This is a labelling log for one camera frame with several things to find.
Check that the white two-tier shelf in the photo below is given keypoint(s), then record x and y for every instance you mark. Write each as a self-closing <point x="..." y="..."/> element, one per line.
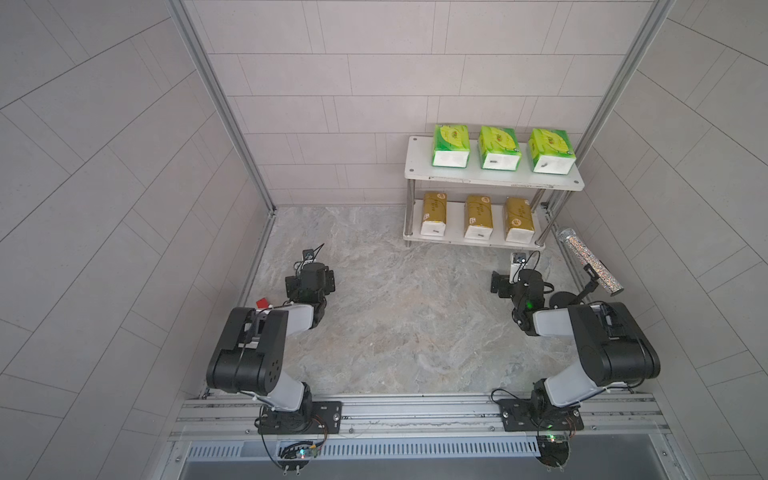
<point x="419" y="168"/>

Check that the right circuit board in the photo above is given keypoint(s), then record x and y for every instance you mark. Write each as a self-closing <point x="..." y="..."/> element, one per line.
<point x="554" y="451"/>

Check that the gold tissue pack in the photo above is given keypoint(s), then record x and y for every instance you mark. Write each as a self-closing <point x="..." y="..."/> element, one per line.
<point x="434" y="215"/>
<point x="519" y="223"/>
<point x="478" y="223"/>

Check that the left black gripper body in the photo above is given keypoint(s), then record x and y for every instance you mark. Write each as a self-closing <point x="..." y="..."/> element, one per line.
<point x="326" y="286"/>

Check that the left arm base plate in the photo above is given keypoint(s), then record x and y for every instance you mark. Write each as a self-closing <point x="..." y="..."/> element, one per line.
<point x="322" y="417"/>

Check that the aluminium rail frame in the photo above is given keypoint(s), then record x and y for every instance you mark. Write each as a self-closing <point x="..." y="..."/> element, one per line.
<point x="226" y="417"/>

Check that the sparkly tube on black stand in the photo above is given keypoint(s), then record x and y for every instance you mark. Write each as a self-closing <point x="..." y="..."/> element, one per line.
<point x="591" y="264"/>

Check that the green tissue pack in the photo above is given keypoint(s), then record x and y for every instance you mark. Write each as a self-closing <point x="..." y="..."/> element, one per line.
<point x="499" y="149"/>
<point x="551" y="151"/>
<point x="451" y="146"/>

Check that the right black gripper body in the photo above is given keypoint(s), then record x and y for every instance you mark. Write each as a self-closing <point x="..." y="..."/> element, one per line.
<point x="509" y="290"/>

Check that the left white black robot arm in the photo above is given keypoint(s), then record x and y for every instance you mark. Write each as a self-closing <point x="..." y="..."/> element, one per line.
<point x="248" y="357"/>

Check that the left circuit board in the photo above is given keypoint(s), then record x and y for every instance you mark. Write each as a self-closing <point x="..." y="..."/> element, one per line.
<point x="294" y="457"/>

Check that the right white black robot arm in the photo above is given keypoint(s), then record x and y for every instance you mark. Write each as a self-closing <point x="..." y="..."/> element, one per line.
<point x="612" y="350"/>

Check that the circuit board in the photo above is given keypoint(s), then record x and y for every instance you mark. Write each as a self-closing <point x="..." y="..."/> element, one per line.
<point x="554" y="451"/>
<point x="294" y="457"/>

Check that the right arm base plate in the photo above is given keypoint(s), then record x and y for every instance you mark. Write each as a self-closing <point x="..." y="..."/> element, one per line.
<point x="524" y="415"/>

